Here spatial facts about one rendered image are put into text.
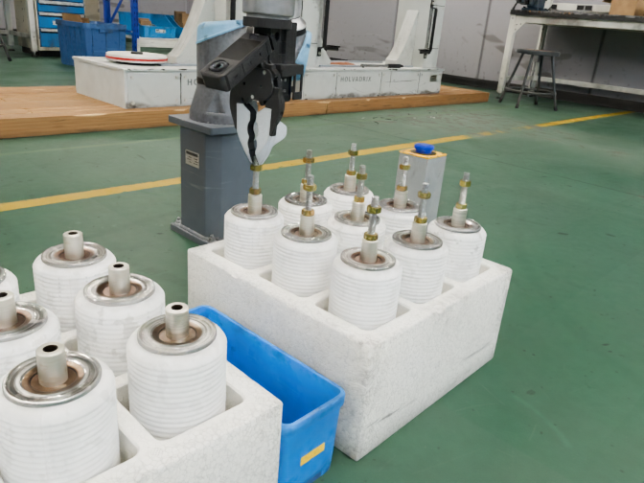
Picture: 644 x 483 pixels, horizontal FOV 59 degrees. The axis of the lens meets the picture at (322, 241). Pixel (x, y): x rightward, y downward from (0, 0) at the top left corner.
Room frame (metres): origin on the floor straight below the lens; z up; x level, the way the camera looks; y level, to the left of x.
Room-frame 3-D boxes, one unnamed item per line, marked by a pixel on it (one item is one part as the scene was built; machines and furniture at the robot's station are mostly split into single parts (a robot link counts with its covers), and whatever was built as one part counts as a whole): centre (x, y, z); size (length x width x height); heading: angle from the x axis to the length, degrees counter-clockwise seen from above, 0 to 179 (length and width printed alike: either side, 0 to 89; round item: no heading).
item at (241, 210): (0.87, 0.11, 0.25); 0.08 x 0.08 x 0.01
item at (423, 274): (0.80, -0.14, 0.16); 0.10 x 0.10 x 0.18
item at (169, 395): (0.48, 0.13, 0.16); 0.10 x 0.10 x 0.18
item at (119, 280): (0.56, 0.22, 0.26); 0.02 x 0.02 x 0.03
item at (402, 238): (0.80, -0.14, 0.25); 0.08 x 0.08 x 0.01
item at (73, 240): (0.64, 0.31, 0.26); 0.02 x 0.02 x 0.03
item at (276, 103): (0.85, 0.09, 0.42); 0.05 x 0.02 x 0.09; 60
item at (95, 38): (5.18, 2.15, 0.19); 0.50 x 0.41 x 0.37; 51
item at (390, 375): (0.87, -0.05, 0.09); 0.39 x 0.39 x 0.18; 49
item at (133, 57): (3.02, 1.03, 0.29); 0.30 x 0.30 x 0.06
